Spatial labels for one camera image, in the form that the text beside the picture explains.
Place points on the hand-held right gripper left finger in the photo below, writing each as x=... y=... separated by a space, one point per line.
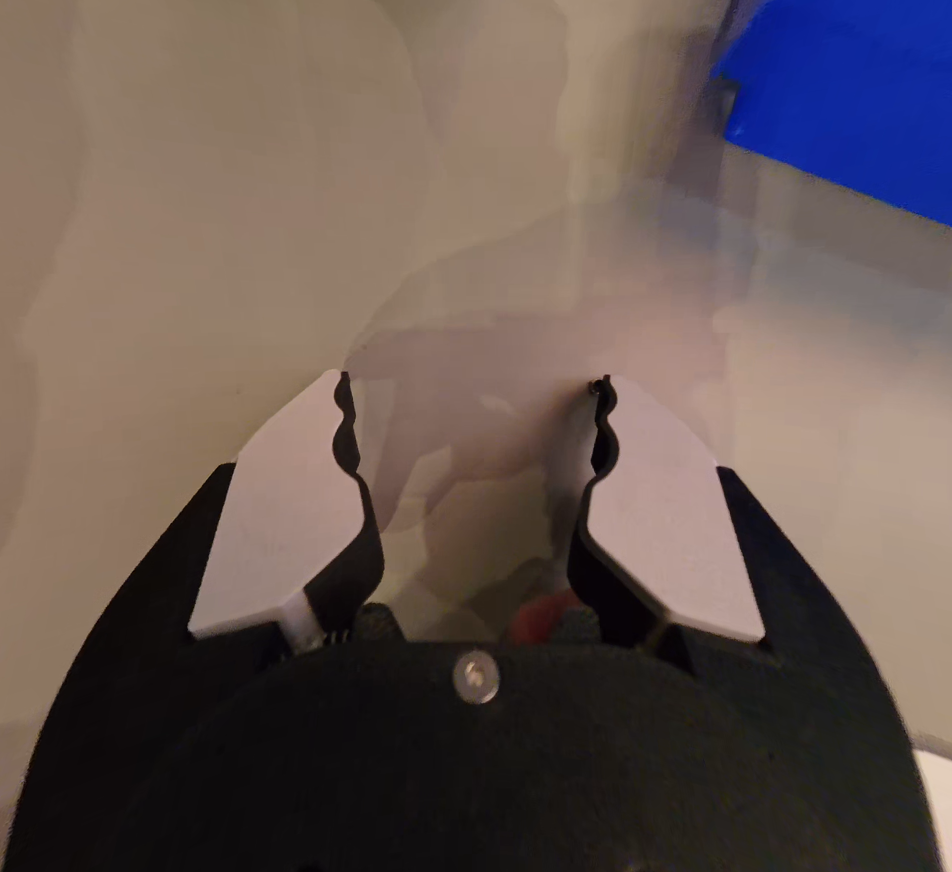
x=275 y=515

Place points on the blue plastic bin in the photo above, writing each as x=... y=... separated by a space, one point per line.
x=855 y=68

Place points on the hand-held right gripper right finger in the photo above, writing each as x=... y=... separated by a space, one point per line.
x=662 y=530

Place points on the grey desk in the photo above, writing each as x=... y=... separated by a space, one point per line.
x=186 y=143

